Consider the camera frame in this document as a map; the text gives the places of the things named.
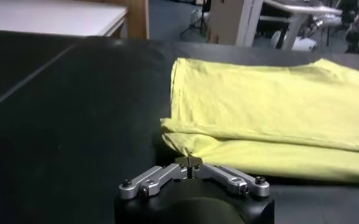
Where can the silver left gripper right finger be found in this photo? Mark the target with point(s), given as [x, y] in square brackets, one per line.
[231, 179]

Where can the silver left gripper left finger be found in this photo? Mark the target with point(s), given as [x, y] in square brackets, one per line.
[154, 179]

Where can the yellow-green t-shirt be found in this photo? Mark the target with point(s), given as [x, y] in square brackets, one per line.
[258, 106]

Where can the black table cover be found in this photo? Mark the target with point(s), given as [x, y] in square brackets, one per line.
[60, 121]

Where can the tall white cardboard box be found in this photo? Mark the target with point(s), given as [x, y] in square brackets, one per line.
[231, 21]

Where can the black tripod stand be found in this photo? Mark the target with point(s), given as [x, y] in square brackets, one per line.
[202, 18]

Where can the white standing desk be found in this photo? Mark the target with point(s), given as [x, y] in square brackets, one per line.
[295, 18]

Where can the white table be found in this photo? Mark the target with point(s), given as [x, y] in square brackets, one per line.
[51, 15]

